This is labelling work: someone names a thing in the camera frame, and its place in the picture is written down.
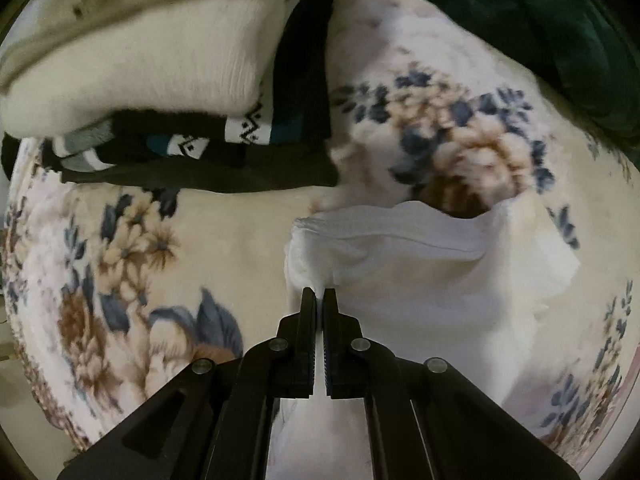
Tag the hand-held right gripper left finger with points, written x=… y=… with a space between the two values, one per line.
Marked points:
x=306 y=331

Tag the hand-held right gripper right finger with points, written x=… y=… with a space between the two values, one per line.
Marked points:
x=330 y=331

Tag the white cloth garment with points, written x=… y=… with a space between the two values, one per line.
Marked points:
x=425 y=280

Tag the floral printed blanket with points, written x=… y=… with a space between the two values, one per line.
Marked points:
x=150 y=270

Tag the black patterned sock pile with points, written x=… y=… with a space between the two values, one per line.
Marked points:
x=280 y=125

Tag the cream knit sweater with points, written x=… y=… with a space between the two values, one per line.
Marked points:
x=150 y=50

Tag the dark green blanket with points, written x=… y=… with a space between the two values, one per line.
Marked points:
x=525 y=25

